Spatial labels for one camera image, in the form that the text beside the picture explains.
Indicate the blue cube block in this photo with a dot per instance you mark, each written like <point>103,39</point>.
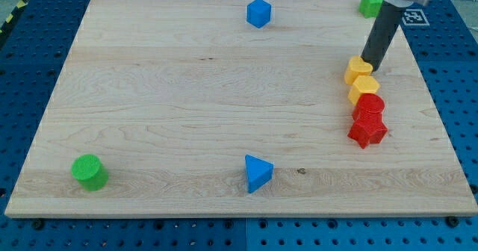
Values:
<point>258,13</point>

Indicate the red star block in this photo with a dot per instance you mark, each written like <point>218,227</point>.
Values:
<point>367,129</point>

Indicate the green star block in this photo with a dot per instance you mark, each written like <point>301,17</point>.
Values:
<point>370,8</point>

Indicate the blue triangle block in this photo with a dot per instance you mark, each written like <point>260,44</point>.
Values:
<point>258,172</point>

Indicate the yellow heart block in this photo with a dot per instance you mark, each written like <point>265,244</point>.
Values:
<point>356,67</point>

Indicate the yellow hexagon block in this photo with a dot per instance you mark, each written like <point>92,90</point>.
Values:
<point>363,84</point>

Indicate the red cylinder block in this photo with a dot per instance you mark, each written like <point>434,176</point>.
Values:
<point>368,103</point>

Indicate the green cylinder block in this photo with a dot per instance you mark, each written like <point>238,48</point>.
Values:
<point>89,172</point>

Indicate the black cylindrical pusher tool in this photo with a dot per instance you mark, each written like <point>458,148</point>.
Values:
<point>381,34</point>

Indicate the white fiducial marker tag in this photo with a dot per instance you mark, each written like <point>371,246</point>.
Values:
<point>414,17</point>

